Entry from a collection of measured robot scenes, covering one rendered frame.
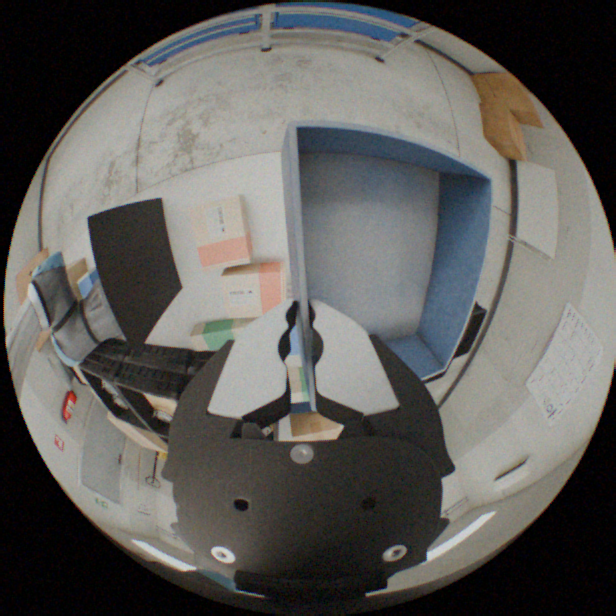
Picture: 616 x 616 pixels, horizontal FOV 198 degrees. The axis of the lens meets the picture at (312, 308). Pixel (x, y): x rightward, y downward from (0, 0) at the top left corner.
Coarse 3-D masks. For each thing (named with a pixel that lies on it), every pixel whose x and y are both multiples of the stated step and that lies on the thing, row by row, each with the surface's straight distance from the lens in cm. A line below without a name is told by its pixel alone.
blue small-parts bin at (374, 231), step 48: (288, 144) 9; (336, 144) 13; (384, 144) 13; (432, 144) 13; (288, 192) 11; (336, 192) 16; (384, 192) 18; (432, 192) 21; (480, 192) 19; (288, 240) 14; (336, 240) 17; (384, 240) 18; (432, 240) 22; (480, 240) 18; (336, 288) 18; (384, 288) 20; (432, 288) 23; (384, 336) 24; (432, 336) 24
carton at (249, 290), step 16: (224, 272) 52; (240, 272) 50; (256, 272) 49; (272, 272) 48; (224, 288) 51; (240, 288) 50; (256, 288) 50; (272, 288) 50; (240, 304) 53; (256, 304) 52; (272, 304) 52
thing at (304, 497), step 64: (256, 448) 6; (320, 448) 6; (384, 448) 6; (192, 512) 6; (256, 512) 6; (320, 512) 5; (384, 512) 6; (256, 576) 6; (320, 576) 6; (384, 576) 6
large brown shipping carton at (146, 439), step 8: (112, 416) 152; (120, 424) 149; (128, 424) 134; (128, 432) 157; (136, 432) 142; (144, 432) 142; (136, 440) 169; (144, 440) 152; (152, 440) 147; (160, 440) 153; (152, 448) 167; (160, 448) 153
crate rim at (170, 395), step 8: (120, 384) 77; (128, 384) 75; (136, 384) 73; (120, 392) 84; (144, 392) 70; (152, 392) 68; (160, 392) 66; (168, 392) 65; (128, 400) 87; (176, 400) 64
